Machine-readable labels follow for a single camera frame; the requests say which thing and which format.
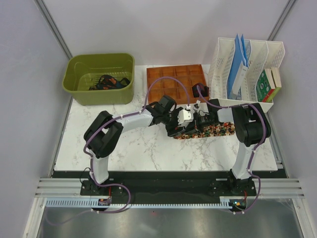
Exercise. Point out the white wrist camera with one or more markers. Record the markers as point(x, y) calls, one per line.
point(196, 106)
point(184, 117)

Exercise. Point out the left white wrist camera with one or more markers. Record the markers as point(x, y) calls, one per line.
point(184, 117)

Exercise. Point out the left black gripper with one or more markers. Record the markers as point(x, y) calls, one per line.
point(171, 131)

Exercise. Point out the beige paperback book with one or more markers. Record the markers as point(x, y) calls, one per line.
point(276, 77)

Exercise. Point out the blue folder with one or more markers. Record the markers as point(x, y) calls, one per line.
point(242, 53)

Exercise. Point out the colourful floral patterned tie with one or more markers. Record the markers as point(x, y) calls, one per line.
point(219, 129)

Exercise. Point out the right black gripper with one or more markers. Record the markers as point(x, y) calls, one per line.
point(196, 116)

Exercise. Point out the white plastic file organizer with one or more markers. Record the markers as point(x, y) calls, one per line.
point(265, 54)

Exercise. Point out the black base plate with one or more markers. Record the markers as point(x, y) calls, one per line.
point(160, 187)

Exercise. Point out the olive green plastic bin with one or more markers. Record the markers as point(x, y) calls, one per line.
point(84, 71)

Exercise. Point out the dark blue orange tie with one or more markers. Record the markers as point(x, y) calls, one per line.
point(108, 82)

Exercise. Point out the green book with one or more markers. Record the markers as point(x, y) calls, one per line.
point(265, 87)

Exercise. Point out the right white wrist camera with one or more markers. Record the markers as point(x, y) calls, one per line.
point(196, 106)

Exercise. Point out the aluminium frame rail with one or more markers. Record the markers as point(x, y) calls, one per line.
point(277, 189)

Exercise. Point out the rolled dark red tie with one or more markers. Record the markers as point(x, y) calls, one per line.
point(200, 88)

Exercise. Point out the white booklet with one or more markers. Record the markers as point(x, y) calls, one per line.
point(238, 76)

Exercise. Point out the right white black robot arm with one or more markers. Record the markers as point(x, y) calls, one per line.
point(251, 129)

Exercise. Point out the orange compartment tray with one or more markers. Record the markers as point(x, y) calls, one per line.
point(174, 81)

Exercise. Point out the white slotted cable duct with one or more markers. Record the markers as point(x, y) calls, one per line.
point(110, 203)

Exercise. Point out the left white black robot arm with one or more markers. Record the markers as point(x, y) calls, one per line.
point(105, 131)

